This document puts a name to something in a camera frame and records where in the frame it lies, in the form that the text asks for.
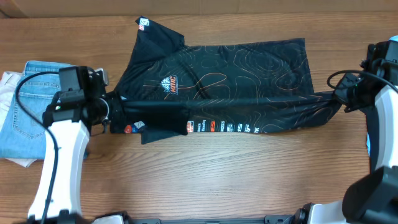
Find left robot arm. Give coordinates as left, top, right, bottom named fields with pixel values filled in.
left=27, top=91, right=109, bottom=223

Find folded blue denim jeans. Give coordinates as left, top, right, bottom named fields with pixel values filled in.
left=13, top=60, right=70, bottom=159

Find black orange patterned jersey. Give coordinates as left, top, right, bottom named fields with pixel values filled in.
left=110, top=17, right=341, bottom=144

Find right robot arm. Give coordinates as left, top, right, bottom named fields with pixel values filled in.
left=293, top=36, right=397, bottom=224

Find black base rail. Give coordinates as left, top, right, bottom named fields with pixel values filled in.
left=93, top=210, right=312, bottom=224

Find folded white garment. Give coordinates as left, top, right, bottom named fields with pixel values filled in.
left=1, top=72, right=35, bottom=167

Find black garment pile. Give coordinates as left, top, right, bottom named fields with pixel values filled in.
left=362, top=106, right=379, bottom=173

